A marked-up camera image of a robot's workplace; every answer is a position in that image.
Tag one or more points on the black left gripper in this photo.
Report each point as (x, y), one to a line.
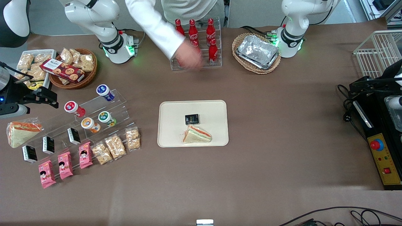
(383, 80)

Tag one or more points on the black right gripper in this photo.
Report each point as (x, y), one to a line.
(15, 93)

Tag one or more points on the green gum bottle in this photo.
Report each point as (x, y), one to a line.
(106, 118)

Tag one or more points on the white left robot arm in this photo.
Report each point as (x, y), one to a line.
(292, 28)

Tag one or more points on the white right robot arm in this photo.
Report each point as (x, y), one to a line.
(106, 25)

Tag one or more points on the red gum bottle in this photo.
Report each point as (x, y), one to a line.
(73, 108)

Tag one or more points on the white rectangular snack tray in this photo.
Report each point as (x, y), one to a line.
(50, 66)

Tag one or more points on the orange gum bottle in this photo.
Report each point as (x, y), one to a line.
(89, 124)

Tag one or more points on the blue gum bottle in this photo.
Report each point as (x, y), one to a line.
(104, 91)

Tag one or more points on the silver foil tray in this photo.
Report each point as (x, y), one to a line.
(257, 51)

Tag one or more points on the beige serving tray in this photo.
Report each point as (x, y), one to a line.
(172, 125)

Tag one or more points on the person's bare hand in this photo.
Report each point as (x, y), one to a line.
(190, 56)

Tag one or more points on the yellow snack pack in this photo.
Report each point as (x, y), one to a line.
(37, 84)

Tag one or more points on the clear bag of puffed snack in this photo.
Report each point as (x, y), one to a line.
(64, 81)
(87, 63)
(101, 153)
(67, 56)
(25, 61)
(115, 147)
(133, 138)
(76, 54)
(21, 74)
(37, 74)
(42, 58)

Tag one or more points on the dark red cookie box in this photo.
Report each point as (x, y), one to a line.
(62, 69)

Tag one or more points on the large wrapped triangle sandwich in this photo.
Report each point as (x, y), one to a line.
(22, 133)

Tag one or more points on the small black box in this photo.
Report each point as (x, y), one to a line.
(192, 119)
(48, 145)
(74, 136)
(29, 153)

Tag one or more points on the round wicker snack basket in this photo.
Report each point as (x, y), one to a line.
(91, 75)

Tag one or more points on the pink snack packet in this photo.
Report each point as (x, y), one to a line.
(47, 174)
(65, 165)
(85, 155)

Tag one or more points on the clear acrylic step display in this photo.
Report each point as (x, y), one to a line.
(119, 110)

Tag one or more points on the metal shelf rack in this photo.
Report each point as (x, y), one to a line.
(381, 12)

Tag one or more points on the black machine with yellow panel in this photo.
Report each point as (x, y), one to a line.
(384, 163)

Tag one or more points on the wicker basket with foil trays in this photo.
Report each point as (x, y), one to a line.
(240, 59)

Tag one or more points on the clear acrylic bottle rack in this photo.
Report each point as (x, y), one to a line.
(218, 47)

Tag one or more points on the small wrapped triangle sandwich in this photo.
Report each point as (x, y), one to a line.
(196, 135)

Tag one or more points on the small white device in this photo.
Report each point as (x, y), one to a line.
(204, 222)

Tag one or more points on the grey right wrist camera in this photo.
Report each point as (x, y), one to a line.
(11, 111)

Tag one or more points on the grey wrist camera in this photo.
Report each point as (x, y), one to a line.
(396, 102)
(11, 111)

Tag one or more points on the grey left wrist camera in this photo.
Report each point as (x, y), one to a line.
(396, 102)

